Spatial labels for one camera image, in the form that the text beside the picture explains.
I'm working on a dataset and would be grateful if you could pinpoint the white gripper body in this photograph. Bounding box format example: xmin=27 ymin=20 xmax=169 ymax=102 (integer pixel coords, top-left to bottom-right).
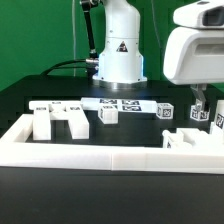
xmin=163 ymin=0 xmax=224 ymax=85

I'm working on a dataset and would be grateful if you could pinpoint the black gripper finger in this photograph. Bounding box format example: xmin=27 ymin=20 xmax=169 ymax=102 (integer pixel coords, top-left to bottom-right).
xmin=190 ymin=84 xmax=209 ymax=112

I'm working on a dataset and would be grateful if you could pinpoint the black cable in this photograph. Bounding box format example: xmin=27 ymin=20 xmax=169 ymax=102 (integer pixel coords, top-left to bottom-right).
xmin=40 ymin=59 xmax=98 ymax=76

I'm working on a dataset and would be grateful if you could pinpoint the white tagged cube right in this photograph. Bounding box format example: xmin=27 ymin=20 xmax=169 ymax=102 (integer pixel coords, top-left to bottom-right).
xmin=190 ymin=105 xmax=210 ymax=121

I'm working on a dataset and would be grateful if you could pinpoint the white chair back part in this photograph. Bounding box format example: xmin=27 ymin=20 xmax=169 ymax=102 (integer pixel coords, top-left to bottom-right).
xmin=29 ymin=100 xmax=89 ymax=140

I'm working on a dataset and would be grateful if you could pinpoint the white tagged cube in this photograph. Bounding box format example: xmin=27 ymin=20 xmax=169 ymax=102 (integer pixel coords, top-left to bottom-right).
xmin=156 ymin=103 xmax=174 ymax=119
xmin=190 ymin=105 xmax=210 ymax=121

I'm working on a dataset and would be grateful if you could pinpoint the white tagged cube middle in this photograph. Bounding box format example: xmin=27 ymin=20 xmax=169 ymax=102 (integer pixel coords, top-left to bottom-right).
xmin=156 ymin=103 xmax=174 ymax=119

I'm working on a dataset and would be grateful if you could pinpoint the white chair seat part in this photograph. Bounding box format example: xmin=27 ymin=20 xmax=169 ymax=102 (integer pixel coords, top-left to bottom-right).
xmin=162 ymin=128 xmax=224 ymax=149

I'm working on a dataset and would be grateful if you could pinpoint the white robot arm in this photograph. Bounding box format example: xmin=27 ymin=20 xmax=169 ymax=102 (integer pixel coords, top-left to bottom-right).
xmin=93 ymin=0 xmax=224 ymax=111

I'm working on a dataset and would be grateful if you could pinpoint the white U-shaped border frame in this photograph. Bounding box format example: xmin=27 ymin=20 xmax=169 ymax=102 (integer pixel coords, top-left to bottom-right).
xmin=0 ymin=114 xmax=224 ymax=174

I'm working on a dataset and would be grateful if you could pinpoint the white tagged block front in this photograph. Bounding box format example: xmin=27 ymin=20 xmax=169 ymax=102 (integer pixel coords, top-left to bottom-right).
xmin=98 ymin=105 xmax=118 ymax=124

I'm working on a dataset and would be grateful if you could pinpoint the white flat tagged plank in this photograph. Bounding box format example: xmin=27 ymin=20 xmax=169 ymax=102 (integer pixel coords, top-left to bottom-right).
xmin=81 ymin=97 xmax=157 ymax=113

